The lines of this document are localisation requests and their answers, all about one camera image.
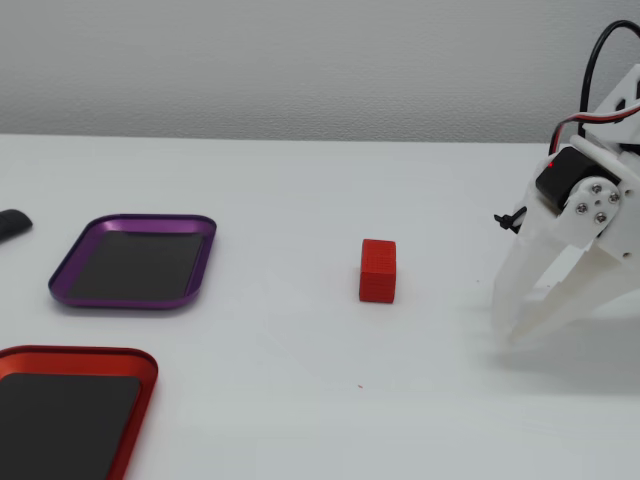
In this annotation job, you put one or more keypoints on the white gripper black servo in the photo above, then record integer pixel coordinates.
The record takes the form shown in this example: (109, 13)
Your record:
(595, 202)

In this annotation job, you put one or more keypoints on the purple metal dish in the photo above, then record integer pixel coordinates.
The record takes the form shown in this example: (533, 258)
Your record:
(135, 265)

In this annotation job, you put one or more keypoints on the black rounded object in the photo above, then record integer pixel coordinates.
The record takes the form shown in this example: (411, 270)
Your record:
(12, 225)

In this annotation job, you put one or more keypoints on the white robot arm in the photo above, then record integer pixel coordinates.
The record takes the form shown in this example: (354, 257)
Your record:
(620, 95)

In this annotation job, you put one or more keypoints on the red block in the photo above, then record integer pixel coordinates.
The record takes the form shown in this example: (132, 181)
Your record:
(377, 272)

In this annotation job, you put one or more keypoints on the black zip tie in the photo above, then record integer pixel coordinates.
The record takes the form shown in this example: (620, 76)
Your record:
(510, 220)

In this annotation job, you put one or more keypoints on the red metal dish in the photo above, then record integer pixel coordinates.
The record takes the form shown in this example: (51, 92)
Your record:
(142, 380)

